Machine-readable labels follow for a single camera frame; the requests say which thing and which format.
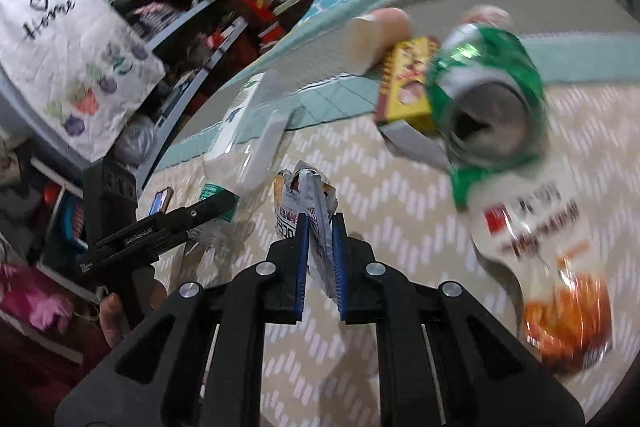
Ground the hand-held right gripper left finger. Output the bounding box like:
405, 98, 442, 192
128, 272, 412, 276
54, 212, 312, 427

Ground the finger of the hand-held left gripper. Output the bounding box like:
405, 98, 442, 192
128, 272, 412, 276
162, 191, 240, 250

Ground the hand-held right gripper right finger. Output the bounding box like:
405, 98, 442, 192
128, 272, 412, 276
330, 213, 586, 427

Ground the clear plastic bottle green label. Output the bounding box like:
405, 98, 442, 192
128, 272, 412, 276
182, 182, 251, 268

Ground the silver foil packet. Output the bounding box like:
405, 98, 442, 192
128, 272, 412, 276
272, 160, 338, 298

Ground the yellow box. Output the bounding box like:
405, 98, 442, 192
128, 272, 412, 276
375, 37, 453, 170

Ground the white orange snack wrapper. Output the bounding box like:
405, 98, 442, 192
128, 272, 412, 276
470, 157, 615, 375

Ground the beige paper cup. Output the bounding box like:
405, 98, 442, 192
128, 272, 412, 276
347, 7, 413, 75

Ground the crushed green can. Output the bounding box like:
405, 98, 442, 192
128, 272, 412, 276
425, 23, 548, 212

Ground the person's left forearm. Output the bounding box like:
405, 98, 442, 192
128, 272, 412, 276
0, 322, 116, 427

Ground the person's left hand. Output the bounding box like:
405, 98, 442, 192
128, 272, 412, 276
97, 279, 168, 350

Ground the smartphone in brown case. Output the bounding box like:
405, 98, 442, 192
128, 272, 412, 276
149, 187, 175, 218

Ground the grey plastic bag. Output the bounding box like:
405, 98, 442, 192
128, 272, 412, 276
112, 114, 166, 168

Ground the pink floral cloth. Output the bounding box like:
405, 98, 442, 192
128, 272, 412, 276
0, 262, 76, 333

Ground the white plant print cloth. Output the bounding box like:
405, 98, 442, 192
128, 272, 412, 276
0, 0, 167, 162

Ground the grey metal shelf rack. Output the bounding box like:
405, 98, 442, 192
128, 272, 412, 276
0, 0, 281, 303

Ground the red gift bag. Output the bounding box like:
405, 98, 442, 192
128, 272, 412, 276
232, 0, 281, 42

